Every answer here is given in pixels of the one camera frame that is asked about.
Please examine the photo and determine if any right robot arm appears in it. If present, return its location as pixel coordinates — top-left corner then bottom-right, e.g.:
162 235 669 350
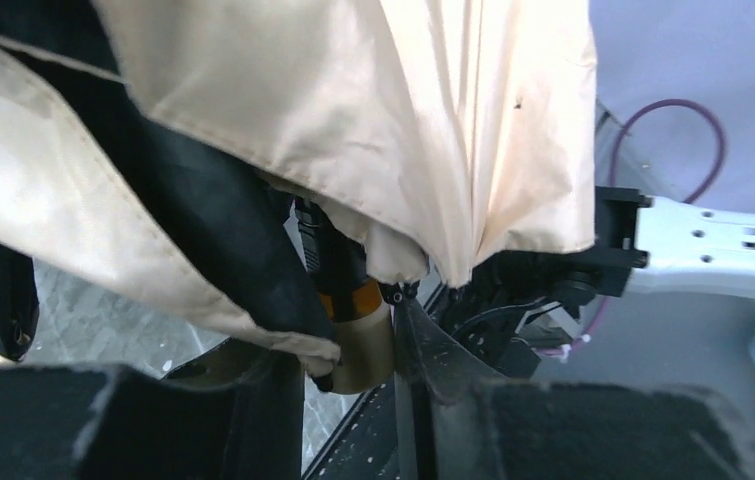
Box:
436 187 755 365

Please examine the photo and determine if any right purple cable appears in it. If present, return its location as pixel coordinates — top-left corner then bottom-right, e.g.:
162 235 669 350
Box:
542 99 728 362

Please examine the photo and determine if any beige umbrella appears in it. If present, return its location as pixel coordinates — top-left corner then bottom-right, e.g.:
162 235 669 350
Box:
0 1 597 378

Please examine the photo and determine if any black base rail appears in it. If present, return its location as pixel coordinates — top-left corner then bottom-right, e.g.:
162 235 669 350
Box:
302 381 401 480

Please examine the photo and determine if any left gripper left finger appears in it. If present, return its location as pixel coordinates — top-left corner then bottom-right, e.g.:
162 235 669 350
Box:
0 364 303 479

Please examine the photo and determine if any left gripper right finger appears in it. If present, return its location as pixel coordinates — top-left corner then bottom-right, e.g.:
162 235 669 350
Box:
394 301 755 479

